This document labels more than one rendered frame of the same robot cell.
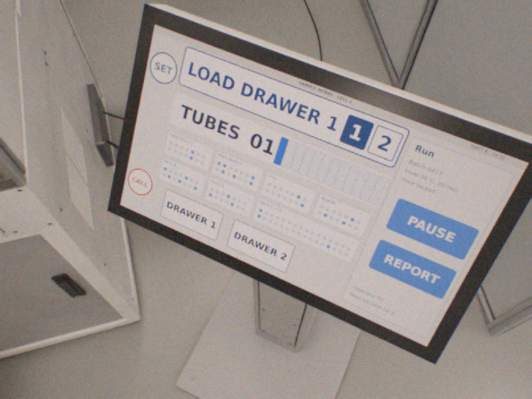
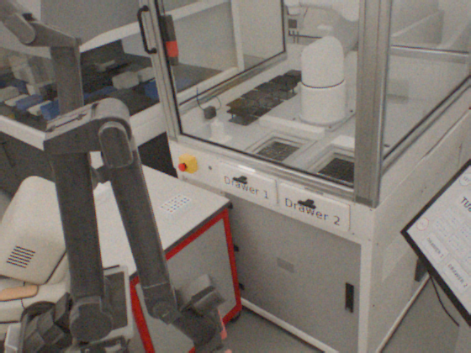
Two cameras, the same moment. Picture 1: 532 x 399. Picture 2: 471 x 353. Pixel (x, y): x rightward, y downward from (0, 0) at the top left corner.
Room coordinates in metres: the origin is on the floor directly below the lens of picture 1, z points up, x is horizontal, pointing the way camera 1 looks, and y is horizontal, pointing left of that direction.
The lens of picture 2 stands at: (-0.60, -0.46, 1.89)
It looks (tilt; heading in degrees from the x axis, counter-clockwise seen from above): 32 degrees down; 60
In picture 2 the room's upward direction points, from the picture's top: 7 degrees counter-clockwise
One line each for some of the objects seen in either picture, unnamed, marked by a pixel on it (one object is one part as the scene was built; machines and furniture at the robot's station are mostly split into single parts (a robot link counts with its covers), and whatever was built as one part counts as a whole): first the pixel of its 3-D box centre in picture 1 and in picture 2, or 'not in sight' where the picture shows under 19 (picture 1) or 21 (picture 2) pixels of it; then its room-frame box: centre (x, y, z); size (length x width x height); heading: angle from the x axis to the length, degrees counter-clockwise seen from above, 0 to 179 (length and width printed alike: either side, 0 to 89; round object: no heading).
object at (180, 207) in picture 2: not in sight; (176, 207); (-0.03, 1.09, 0.78); 0.12 x 0.08 x 0.04; 15
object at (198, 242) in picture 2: not in sight; (150, 275); (-0.18, 1.22, 0.38); 0.62 x 0.58 x 0.76; 106
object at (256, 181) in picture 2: not in sight; (246, 182); (0.22, 0.91, 0.87); 0.29 x 0.02 x 0.11; 106
